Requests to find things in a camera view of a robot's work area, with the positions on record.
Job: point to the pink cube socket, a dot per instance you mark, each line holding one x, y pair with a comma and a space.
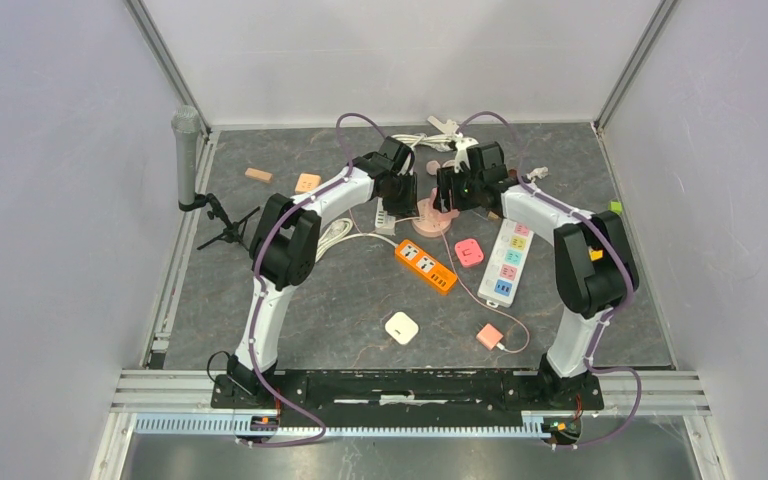
440, 206

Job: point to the green cube block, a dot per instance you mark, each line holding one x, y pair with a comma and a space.
616, 207

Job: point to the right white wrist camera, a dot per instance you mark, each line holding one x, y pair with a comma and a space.
462, 144

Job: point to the black tripod stand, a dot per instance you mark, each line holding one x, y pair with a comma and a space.
233, 232

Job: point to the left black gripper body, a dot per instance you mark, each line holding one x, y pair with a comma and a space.
401, 199

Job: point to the wooden block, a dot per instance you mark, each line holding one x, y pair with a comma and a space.
259, 175

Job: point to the small white power strip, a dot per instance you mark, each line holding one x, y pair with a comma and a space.
384, 223

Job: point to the beige cube socket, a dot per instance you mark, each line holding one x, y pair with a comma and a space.
307, 182

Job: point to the orange power strip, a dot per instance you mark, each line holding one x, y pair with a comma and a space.
431, 271

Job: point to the pink charger plug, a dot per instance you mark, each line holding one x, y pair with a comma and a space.
489, 336

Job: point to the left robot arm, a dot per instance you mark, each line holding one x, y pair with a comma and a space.
284, 246

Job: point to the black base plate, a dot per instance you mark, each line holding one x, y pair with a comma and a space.
483, 397

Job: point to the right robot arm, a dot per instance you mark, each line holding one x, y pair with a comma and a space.
595, 272

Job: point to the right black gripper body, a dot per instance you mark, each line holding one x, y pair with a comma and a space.
462, 188

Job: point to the pink adapter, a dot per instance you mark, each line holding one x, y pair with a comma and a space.
469, 252

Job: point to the white square adapter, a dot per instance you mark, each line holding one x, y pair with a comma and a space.
402, 328

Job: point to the grey microphone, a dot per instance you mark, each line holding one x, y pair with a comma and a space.
186, 126

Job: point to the pink round base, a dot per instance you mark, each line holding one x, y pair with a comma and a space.
430, 222

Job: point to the long white power strip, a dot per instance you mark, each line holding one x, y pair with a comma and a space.
505, 264

